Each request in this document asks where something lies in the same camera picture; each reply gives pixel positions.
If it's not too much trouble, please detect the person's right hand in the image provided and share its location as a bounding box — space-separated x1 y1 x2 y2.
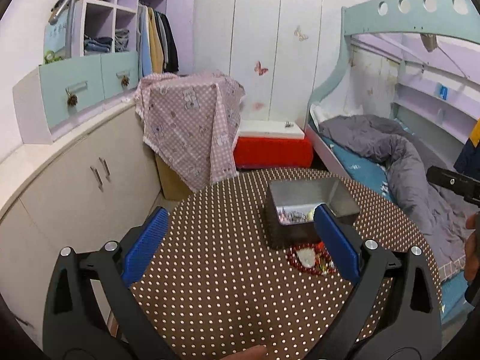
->
464 214 479 282

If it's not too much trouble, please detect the person's left hand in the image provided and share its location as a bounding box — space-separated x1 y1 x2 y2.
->
221 345 268 360

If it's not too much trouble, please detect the yellow navy jacket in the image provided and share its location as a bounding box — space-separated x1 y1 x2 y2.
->
454 119 480 180

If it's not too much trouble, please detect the grey duvet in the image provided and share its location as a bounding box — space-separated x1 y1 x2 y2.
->
318 115 477 282

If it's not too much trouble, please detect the white jade pendant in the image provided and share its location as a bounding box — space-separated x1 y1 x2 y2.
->
296 248 317 269

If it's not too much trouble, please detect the grey metal tin box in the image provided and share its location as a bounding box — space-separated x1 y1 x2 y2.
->
264 177 360 250

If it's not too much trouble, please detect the beige low cabinet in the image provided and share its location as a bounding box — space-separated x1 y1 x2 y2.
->
1 107 160 345

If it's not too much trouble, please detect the brown polka dot tablecloth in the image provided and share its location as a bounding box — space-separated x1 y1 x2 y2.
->
131 169 442 359

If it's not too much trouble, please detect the red storage bench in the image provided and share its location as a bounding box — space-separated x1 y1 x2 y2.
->
233 136 313 169

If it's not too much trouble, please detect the white foam board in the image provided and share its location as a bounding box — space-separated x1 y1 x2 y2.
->
238 119 305 140

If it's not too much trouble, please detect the pink checked cloth cover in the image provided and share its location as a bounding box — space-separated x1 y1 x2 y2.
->
133 72 245 192

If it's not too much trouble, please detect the teal drawer unit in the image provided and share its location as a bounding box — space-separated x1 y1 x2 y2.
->
12 51 138 145

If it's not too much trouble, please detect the hanging clothes row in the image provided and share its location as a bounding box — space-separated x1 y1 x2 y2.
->
137 4 179 77

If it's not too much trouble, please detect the white wardrobe with butterflies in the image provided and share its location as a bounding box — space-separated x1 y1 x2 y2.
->
193 0 355 126

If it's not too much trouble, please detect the green plant decoration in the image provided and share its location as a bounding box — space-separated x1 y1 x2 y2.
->
43 50 64 64

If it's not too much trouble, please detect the lilac open shelf unit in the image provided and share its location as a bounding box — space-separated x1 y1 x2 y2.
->
42 0 170 59

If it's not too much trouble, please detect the curved metal handrail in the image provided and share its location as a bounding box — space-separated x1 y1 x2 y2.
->
48 0 77 59

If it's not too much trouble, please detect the teal bunk bed frame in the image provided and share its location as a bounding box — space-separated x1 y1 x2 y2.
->
305 0 479 175

